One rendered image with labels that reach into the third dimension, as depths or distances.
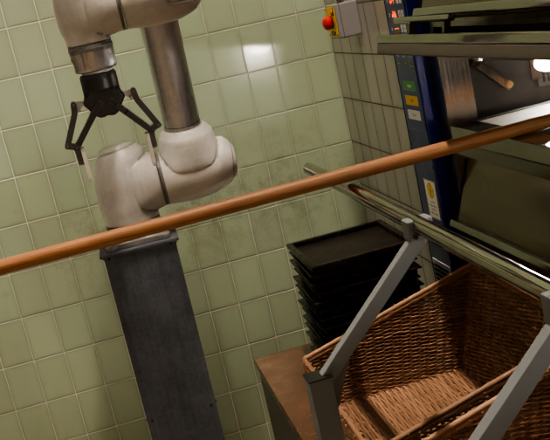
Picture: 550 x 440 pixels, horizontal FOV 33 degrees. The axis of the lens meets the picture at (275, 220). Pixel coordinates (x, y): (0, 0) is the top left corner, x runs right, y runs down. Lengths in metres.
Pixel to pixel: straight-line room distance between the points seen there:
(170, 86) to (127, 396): 1.19
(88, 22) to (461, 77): 0.92
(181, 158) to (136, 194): 0.16
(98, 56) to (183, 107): 0.67
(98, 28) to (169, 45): 0.61
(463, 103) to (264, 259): 1.11
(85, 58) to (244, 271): 1.44
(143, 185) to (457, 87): 0.87
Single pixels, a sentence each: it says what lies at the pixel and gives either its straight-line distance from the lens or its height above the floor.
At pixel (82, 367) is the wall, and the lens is 3.23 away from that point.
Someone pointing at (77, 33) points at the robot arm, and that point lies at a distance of 1.92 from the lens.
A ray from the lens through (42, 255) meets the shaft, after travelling 1.86.
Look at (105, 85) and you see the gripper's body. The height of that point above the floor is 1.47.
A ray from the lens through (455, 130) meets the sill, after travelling 2.32.
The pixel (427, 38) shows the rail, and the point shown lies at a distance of 1.96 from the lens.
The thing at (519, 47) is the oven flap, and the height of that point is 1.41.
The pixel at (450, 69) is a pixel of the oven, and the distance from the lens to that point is 2.34.
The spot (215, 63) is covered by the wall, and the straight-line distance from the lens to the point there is 3.09.
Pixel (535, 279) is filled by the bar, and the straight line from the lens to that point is 1.20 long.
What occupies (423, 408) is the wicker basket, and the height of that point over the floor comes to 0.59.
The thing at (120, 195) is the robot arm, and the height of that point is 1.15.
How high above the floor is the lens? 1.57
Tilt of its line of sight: 13 degrees down
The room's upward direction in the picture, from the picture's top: 13 degrees counter-clockwise
